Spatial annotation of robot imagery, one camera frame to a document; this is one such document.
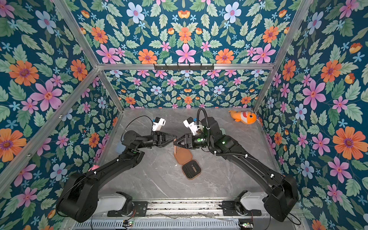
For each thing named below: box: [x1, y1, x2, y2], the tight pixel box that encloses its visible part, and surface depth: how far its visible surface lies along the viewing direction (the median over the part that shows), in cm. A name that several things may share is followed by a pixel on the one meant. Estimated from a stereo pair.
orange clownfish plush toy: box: [228, 110, 257, 125], surface depth 107 cm
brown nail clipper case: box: [173, 147, 202, 181], surface depth 90 cm
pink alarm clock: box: [87, 164, 101, 172], surface depth 78 cm
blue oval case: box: [115, 140, 127, 155], surface depth 97 cm
